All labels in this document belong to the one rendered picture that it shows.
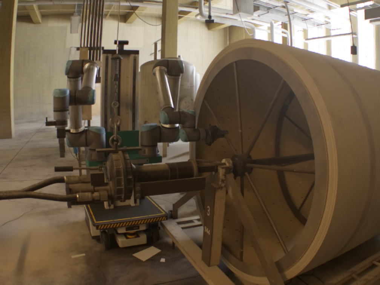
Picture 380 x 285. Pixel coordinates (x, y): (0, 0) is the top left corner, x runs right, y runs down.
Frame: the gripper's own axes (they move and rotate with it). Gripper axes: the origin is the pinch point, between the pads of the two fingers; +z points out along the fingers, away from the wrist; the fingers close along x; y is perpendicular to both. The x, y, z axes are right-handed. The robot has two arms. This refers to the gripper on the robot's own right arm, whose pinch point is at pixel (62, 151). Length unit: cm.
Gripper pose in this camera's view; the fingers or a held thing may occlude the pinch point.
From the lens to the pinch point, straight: 158.9
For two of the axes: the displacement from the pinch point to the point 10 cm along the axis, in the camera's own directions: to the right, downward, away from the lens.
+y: 9.3, -0.5, 3.7
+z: -0.2, 9.8, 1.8
